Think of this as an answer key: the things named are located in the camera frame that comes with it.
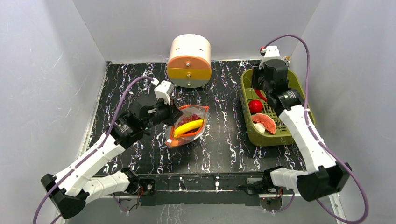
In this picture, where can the yellow toy banana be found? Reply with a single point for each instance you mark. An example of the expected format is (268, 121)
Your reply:
(187, 128)

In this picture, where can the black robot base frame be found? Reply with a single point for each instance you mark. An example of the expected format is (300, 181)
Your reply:
(245, 188)

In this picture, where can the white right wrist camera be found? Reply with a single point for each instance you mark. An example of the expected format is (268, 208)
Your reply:
(268, 53)

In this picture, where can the toy watermelon slice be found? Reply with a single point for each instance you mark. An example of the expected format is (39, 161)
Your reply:
(266, 120)

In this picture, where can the red toy apple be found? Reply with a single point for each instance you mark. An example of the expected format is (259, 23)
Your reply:
(255, 106)

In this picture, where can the round pastel drawer cabinet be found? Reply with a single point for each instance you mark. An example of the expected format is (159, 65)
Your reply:
(189, 63)

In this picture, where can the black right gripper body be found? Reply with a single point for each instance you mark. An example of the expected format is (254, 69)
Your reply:
(264, 84)

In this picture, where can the white toy garlic piece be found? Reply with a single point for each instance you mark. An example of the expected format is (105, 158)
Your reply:
(260, 128)

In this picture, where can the olive green plastic basket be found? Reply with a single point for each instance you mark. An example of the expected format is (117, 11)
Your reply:
(292, 116)

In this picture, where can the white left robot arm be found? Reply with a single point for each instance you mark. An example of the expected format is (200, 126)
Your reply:
(73, 188)

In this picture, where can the red toy chili pepper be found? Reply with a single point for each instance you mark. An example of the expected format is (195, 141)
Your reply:
(260, 95)

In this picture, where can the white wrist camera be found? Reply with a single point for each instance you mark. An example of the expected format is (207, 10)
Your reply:
(164, 91)
(268, 53)

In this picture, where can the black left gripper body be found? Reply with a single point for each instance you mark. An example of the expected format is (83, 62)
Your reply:
(165, 114)

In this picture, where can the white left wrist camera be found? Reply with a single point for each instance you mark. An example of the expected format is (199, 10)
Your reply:
(164, 91)

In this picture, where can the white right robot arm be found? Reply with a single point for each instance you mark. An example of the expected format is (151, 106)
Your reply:
(323, 175)

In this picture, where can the purple toy grape bunch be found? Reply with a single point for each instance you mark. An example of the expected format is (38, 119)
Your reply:
(188, 119)

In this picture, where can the clear zip top bag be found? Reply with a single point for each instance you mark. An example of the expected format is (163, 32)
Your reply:
(202, 111)

